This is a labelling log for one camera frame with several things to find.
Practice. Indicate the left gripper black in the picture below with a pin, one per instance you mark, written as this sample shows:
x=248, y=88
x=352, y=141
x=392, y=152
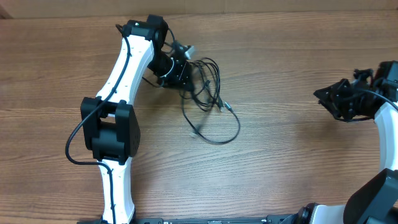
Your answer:
x=181, y=74

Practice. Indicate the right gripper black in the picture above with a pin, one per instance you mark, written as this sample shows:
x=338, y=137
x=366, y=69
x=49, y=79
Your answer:
x=331, y=101

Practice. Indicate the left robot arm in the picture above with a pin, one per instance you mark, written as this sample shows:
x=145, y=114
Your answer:
x=110, y=126

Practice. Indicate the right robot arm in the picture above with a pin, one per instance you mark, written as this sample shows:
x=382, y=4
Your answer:
x=374, y=202

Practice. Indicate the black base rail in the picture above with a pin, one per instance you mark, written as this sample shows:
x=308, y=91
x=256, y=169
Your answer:
x=270, y=219

